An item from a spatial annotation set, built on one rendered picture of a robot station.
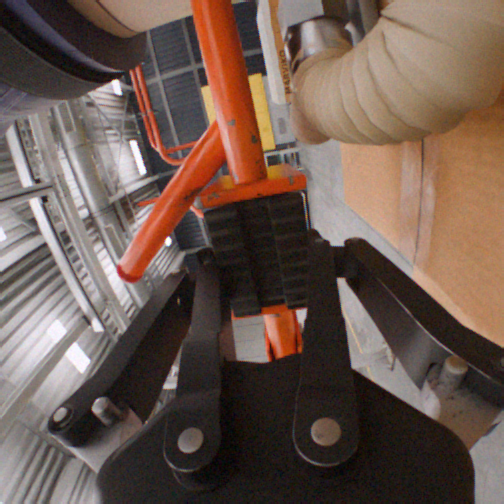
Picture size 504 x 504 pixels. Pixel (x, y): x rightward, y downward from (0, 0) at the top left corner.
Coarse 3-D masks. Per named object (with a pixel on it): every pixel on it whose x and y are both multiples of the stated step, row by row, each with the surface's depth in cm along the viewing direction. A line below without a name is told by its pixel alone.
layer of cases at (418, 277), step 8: (416, 272) 102; (416, 280) 103; (424, 280) 96; (424, 288) 97; (432, 288) 90; (432, 296) 91; (440, 296) 85; (448, 304) 80; (456, 312) 75; (464, 320) 70; (472, 328) 66
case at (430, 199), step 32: (384, 0) 12; (480, 128) 9; (352, 160) 29; (384, 160) 21; (416, 160) 16; (448, 160) 12; (480, 160) 10; (352, 192) 32; (384, 192) 22; (416, 192) 17; (448, 192) 13; (480, 192) 10; (384, 224) 24; (416, 224) 18; (448, 224) 14; (480, 224) 11; (416, 256) 19; (448, 256) 14; (480, 256) 11; (448, 288) 15; (480, 288) 11; (480, 320) 11
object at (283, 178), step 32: (224, 192) 12; (256, 192) 12; (224, 224) 12; (256, 224) 13; (288, 224) 12; (224, 256) 13; (256, 256) 13; (288, 256) 12; (256, 288) 14; (288, 288) 13
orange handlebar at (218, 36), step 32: (192, 0) 9; (224, 0) 9; (224, 32) 10; (224, 64) 10; (224, 96) 11; (224, 128) 12; (256, 128) 12; (256, 160) 12; (288, 320) 17; (288, 352) 18
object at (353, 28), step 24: (288, 0) 10; (312, 0) 9; (336, 0) 10; (360, 0) 9; (288, 24) 11; (312, 24) 10; (336, 24) 10; (360, 24) 10; (288, 48) 12; (312, 48) 11
